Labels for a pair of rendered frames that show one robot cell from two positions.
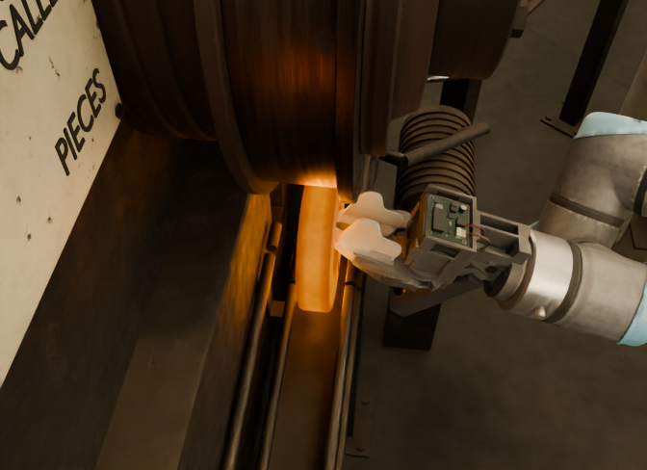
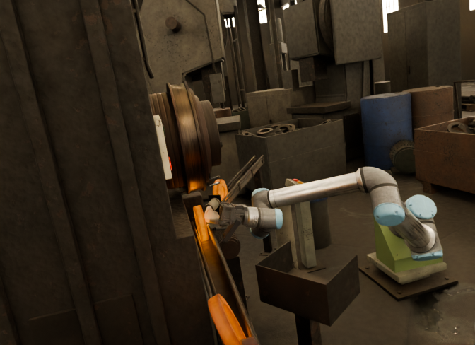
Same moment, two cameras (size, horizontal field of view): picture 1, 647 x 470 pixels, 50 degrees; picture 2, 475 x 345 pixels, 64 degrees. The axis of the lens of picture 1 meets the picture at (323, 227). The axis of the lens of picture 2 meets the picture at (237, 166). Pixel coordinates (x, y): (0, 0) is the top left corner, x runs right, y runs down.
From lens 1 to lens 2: 1.12 m
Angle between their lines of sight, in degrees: 42
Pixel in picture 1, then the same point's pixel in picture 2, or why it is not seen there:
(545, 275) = (251, 211)
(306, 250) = (198, 216)
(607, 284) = (266, 211)
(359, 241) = (209, 216)
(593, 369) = not seen: hidden behind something
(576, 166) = (254, 202)
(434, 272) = (228, 218)
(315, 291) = (203, 225)
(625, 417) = not seen: hidden behind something
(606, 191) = (261, 203)
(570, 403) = not seen: hidden behind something
